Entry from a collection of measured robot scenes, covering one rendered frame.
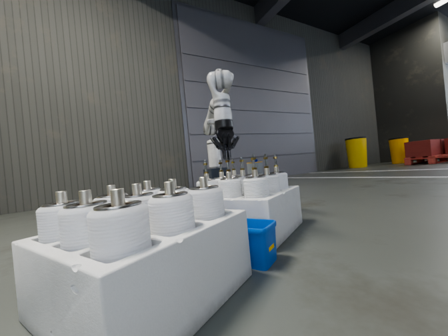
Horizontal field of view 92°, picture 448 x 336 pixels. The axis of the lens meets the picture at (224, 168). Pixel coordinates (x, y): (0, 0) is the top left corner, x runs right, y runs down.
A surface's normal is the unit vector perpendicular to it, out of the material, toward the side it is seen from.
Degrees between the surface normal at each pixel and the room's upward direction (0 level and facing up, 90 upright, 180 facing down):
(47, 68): 90
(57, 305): 90
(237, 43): 90
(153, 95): 90
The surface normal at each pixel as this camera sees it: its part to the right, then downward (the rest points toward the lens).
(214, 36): 0.47, -0.04
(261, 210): -0.55, 0.05
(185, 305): 0.83, -0.07
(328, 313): -0.10, -1.00
